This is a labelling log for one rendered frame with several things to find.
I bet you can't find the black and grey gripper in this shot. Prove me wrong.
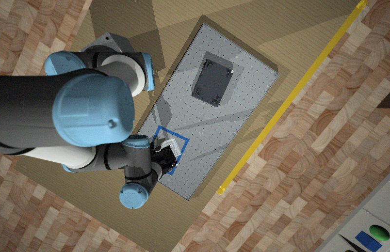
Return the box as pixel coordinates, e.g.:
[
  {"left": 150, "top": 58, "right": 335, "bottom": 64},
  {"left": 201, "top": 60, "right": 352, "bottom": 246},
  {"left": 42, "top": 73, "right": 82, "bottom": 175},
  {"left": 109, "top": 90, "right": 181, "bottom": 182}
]
[{"left": 150, "top": 136, "right": 178, "bottom": 180}]

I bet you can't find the dark grey rectangular frame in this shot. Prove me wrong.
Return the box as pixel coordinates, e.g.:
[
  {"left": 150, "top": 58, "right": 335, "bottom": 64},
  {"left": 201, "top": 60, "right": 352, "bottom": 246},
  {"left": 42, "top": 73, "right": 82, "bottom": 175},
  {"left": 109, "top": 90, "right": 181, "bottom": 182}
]
[{"left": 192, "top": 59, "right": 234, "bottom": 107}]

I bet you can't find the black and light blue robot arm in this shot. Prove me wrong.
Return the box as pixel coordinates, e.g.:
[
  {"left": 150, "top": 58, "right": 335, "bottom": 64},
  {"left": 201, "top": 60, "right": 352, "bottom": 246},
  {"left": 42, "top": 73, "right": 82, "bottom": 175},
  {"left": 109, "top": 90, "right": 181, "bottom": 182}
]
[{"left": 0, "top": 45, "right": 162, "bottom": 209}]

